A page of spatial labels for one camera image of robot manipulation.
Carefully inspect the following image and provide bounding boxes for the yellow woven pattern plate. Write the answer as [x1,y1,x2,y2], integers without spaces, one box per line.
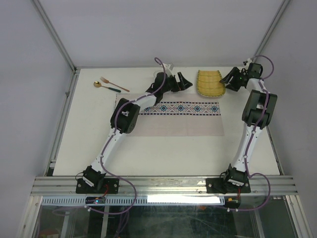
[196,70,226,97]

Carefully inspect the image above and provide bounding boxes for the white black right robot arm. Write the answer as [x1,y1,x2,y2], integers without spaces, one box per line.
[220,61,278,193]

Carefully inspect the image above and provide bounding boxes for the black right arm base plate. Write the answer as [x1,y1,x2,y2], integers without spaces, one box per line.
[206,177,252,194]

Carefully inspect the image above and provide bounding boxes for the gold spoon green handle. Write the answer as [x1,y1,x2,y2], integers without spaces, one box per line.
[93,81,121,93]

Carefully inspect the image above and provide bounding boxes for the aluminium front mounting rail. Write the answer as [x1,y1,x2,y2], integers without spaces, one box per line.
[31,176,298,196]

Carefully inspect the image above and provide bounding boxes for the patterned white placemat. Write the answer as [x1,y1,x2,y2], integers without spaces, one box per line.
[129,93,224,137]

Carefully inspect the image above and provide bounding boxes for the right aluminium frame post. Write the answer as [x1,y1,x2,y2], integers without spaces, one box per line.
[254,0,292,57]

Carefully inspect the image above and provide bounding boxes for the left aluminium frame post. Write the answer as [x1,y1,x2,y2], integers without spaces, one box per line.
[31,0,77,73]

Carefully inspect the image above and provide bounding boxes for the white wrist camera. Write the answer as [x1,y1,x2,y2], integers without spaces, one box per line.
[162,63,174,76]
[243,58,253,66]

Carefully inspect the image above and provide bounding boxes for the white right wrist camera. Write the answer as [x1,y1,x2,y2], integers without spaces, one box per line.
[243,58,253,66]

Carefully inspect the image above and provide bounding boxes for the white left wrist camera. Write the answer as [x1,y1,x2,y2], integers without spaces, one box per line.
[162,63,174,76]

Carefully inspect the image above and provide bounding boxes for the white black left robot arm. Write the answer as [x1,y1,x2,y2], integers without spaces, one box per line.
[78,72,193,193]

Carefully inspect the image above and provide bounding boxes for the aluminium frame post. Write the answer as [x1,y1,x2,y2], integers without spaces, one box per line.
[254,0,292,57]
[31,0,77,73]

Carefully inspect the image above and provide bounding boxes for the rose gold fork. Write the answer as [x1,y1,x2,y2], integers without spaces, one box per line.
[100,77,130,92]

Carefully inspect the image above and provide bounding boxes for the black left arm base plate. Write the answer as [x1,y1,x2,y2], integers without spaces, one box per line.
[75,178,119,194]

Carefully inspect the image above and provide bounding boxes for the white slotted cable duct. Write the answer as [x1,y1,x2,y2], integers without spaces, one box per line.
[42,195,225,207]

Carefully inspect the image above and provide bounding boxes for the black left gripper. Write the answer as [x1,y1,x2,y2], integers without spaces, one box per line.
[162,72,193,94]

